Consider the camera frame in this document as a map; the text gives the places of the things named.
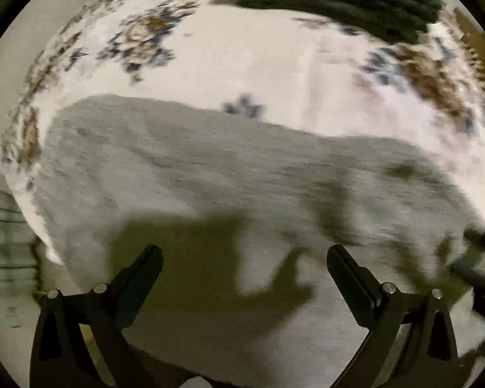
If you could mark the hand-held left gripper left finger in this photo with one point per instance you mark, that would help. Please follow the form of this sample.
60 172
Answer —
145 266

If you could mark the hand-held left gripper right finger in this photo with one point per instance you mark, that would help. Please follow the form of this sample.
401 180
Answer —
343 268

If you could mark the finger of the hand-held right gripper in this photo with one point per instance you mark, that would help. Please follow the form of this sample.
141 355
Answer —
475 273

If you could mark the grey towel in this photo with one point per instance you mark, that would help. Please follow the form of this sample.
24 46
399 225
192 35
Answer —
210 178

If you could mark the striped grey cloth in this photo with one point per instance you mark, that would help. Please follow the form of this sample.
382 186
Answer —
6 242

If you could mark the white floral bed sheet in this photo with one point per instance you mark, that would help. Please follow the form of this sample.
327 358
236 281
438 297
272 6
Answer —
234 60

